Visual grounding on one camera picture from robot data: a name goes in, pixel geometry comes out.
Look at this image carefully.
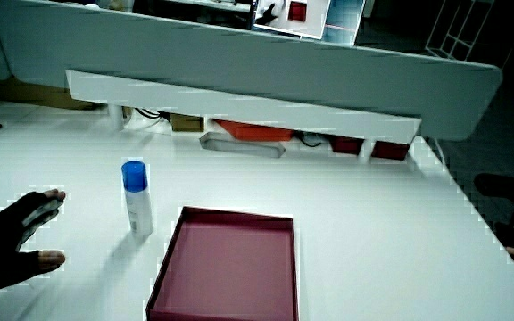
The white glue bottle blue cap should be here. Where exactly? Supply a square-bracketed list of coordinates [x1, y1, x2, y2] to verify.
[120, 160, 155, 238]

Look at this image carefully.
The white desk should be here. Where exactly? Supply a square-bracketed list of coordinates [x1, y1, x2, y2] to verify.
[0, 95, 514, 321]

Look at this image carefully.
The grey rectangular tray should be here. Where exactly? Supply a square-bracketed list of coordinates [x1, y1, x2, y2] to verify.
[198, 131, 286, 160]

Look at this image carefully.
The dark red small box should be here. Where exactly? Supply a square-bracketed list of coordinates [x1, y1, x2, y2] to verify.
[330, 136, 364, 156]
[371, 140, 411, 161]

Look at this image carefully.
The small brown cardboard box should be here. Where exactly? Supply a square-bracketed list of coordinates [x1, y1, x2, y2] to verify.
[170, 113, 205, 133]

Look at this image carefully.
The dark red open box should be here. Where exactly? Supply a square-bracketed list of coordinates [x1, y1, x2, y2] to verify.
[145, 205, 300, 321]

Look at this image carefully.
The grey desk divider panel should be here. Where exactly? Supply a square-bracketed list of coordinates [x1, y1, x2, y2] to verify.
[0, 0, 503, 142]

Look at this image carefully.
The large brown cardboard box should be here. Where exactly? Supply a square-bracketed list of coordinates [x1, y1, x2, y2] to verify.
[0, 76, 102, 111]

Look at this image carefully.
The white desk shelf riser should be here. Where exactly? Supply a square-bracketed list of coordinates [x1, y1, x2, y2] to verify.
[65, 70, 422, 162]

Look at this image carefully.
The computer monitor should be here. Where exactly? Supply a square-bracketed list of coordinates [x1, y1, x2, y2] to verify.
[252, 0, 367, 47]

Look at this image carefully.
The black cable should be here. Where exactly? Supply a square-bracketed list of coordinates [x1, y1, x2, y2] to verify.
[293, 130, 324, 149]
[133, 107, 171, 123]

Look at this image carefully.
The white wire rack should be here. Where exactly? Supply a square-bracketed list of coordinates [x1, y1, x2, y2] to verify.
[425, 0, 495, 62]

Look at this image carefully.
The orange box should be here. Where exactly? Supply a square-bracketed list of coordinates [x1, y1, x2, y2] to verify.
[212, 118, 294, 143]

